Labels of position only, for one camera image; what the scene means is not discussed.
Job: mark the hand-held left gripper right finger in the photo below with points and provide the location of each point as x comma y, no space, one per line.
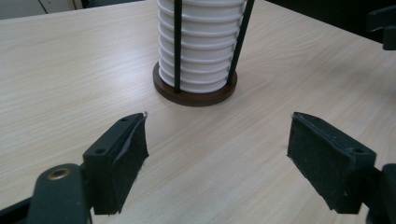
327,168

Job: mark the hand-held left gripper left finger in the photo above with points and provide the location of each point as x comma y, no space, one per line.
106,174

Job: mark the stack of white cups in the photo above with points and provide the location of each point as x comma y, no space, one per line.
202,46

